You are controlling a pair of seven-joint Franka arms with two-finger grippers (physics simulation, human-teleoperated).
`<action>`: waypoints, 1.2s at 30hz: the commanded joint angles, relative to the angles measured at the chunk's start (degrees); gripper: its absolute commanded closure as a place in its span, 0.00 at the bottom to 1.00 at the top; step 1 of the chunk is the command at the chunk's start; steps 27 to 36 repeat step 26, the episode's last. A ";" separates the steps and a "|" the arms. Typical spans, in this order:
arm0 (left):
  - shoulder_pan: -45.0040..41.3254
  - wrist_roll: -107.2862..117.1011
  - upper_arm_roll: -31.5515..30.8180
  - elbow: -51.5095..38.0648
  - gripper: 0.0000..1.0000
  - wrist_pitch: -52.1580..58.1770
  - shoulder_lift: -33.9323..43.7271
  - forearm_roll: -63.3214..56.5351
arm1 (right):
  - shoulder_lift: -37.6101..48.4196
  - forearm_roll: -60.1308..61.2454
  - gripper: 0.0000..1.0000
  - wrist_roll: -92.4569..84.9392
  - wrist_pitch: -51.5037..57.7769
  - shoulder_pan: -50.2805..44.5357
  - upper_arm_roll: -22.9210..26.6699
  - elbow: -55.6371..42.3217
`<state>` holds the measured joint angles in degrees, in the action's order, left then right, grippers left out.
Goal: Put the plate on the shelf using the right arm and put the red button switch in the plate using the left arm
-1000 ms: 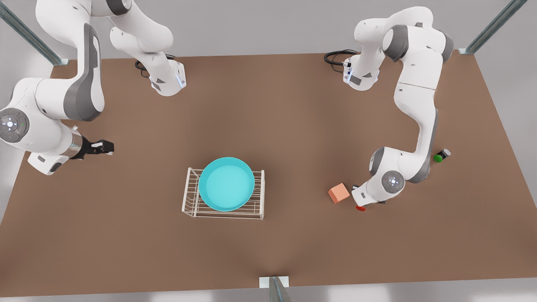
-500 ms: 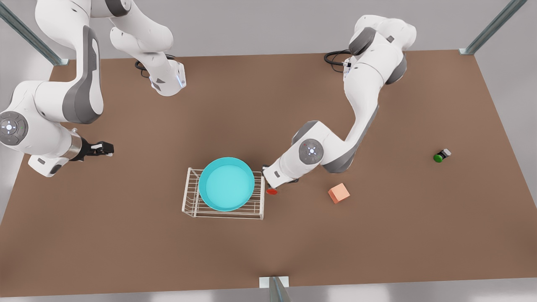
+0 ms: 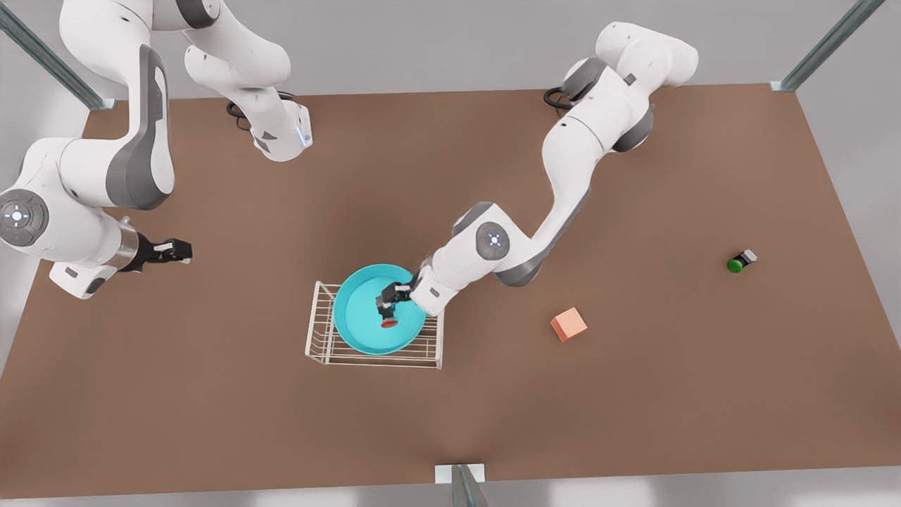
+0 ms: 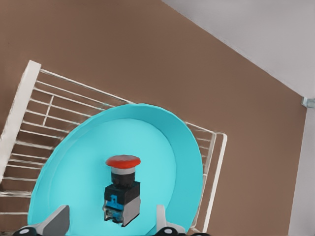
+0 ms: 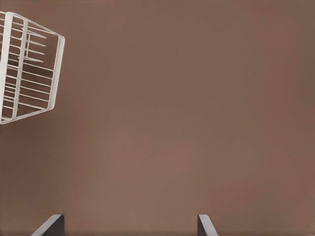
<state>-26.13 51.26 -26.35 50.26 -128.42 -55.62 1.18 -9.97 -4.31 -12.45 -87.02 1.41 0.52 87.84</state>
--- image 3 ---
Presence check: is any teal round plate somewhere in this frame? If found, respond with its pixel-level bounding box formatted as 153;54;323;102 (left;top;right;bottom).
333;264;429;356

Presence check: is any orange cube block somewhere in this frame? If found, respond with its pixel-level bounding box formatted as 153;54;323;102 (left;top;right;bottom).
550;307;588;344

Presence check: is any white wire shelf rack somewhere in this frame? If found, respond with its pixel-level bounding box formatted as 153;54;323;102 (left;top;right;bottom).
305;281;445;370

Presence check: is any silver frame post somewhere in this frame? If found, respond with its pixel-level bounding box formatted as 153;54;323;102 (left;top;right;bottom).
435;463;489;507
0;6;115;111
769;0;886;93

